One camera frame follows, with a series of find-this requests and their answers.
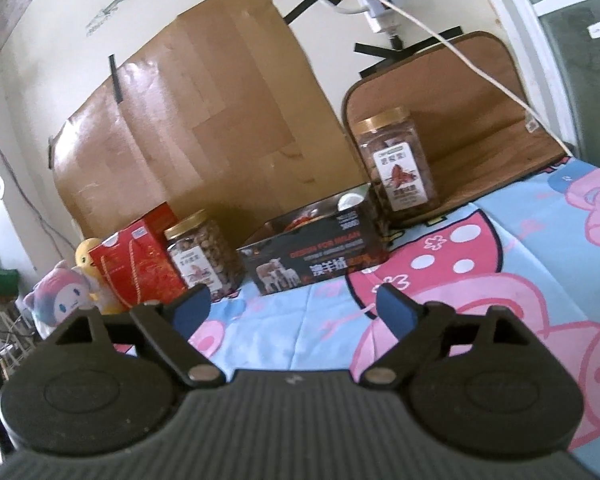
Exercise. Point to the yellow plush toy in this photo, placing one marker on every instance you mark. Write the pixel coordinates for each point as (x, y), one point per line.
(103, 297)

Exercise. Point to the large brown cardboard sheet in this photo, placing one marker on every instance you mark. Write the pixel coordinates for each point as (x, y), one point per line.
(218, 112)

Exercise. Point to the nut jar on cushion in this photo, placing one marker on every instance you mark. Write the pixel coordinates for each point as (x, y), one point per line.
(395, 161)

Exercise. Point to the cartoon pig bed sheet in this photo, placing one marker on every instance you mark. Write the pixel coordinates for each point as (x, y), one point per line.
(533, 246)

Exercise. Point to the white round lid in box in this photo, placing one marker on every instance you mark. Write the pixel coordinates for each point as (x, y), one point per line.
(349, 200)

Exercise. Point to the black open cardboard box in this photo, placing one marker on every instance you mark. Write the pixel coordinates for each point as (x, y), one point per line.
(316, 242)

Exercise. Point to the brown seat cushion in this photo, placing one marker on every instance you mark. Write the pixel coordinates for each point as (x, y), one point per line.
(465, 103)

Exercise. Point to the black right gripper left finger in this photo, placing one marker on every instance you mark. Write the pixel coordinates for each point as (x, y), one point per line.
(100, 383)

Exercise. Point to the nut jar beside red box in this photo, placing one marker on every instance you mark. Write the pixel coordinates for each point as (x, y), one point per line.
(202, 256)

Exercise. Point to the pink white plush toy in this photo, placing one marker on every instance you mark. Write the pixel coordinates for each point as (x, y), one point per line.
(61, 291)

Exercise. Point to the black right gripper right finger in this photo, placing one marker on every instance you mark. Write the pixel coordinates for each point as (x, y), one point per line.
(482, 383)

